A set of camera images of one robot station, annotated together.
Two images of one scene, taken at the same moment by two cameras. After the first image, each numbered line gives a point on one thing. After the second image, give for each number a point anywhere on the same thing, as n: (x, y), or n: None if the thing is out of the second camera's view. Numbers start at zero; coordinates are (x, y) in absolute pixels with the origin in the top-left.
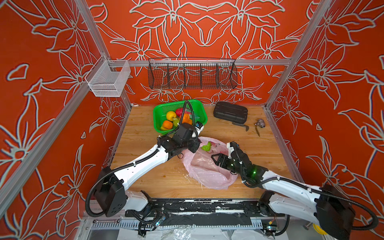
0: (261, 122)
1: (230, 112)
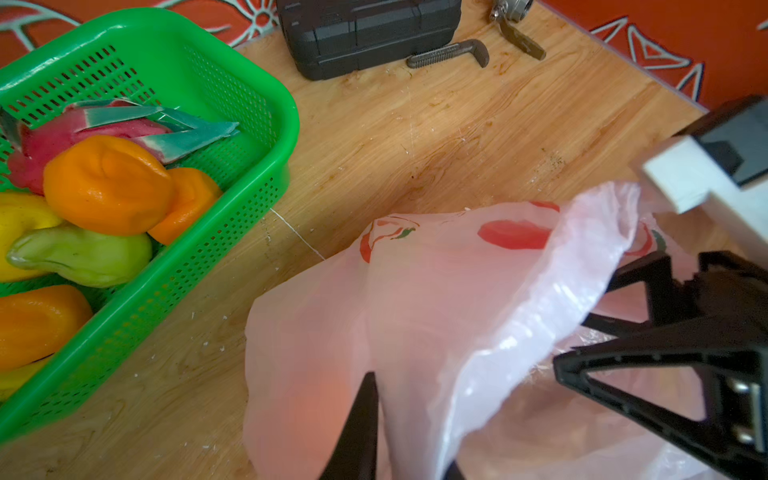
0: (504, 11)
1: (327, 38)
